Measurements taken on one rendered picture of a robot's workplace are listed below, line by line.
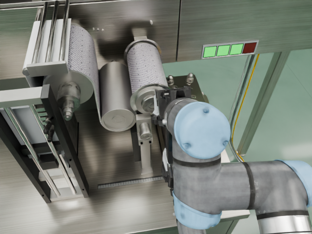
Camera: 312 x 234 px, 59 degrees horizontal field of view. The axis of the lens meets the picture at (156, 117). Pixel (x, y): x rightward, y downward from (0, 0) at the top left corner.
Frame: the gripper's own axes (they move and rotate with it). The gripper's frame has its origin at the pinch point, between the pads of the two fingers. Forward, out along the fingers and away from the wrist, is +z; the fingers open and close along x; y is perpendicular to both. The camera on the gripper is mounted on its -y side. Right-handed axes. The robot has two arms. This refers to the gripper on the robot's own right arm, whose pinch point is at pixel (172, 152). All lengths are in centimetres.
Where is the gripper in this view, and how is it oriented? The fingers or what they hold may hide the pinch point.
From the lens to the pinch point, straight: 99.1
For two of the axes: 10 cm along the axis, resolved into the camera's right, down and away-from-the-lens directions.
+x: -9.9, 1.2, -1.0
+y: 0.0, -6.6, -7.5
